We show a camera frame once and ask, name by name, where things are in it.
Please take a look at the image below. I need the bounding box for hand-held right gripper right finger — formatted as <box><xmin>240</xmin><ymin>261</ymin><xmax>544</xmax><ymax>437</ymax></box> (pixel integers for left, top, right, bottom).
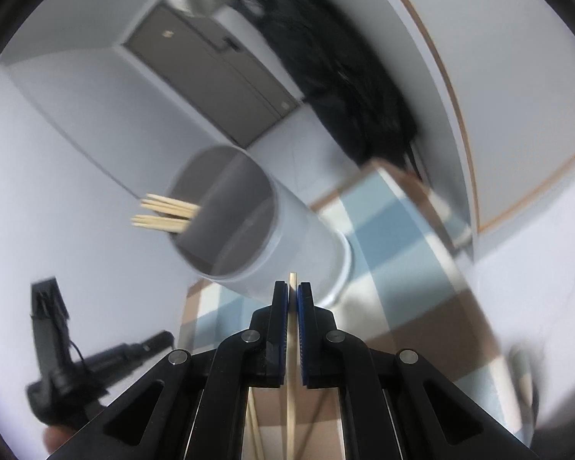
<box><xmin>296</xmin><ymin>282</ymin><xmax>540</xmax><ymax>460</ymax></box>

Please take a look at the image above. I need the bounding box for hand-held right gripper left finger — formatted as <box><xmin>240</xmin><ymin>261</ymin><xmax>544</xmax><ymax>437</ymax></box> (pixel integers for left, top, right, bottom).
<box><xmin>45</xmin><ymin>281</ymin><xmax>289</xmax><ymax>460</ymax></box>

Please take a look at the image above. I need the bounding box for person's left hand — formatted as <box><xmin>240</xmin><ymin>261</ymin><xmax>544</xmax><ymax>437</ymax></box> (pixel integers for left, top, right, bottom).
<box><xmin>43</xmin><ymin>429</ymin><xmax>80</xmax><ymax>458</ymax></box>

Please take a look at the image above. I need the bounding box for brown door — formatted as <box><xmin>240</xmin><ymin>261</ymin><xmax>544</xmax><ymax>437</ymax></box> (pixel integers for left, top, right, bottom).
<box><xmin>122</xmin><ymin>2</ymin><xmax>300</xmax><ymax>147</ymax></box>

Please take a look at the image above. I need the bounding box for white wood-trimmed wardrobe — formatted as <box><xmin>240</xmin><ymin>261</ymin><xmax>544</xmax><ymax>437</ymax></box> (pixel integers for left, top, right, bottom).
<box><xmin>359</xmin><ymin>0</ymin><xmax>575</xmax><ymax>260</ymax></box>

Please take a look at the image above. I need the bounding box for grey divided utensil holder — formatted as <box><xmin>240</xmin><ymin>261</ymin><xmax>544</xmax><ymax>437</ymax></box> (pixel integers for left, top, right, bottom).
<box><xmin>165</xmin><ymin>145</ymin><xmax>353</xmax><ymax>307</ymax></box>

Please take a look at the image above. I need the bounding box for black hanging bag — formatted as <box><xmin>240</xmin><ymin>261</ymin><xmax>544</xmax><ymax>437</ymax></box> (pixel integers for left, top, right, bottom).
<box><xmin>235</xmin><ymin>0</ymin><xmax>420</xmax><ymax>173</ymax></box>

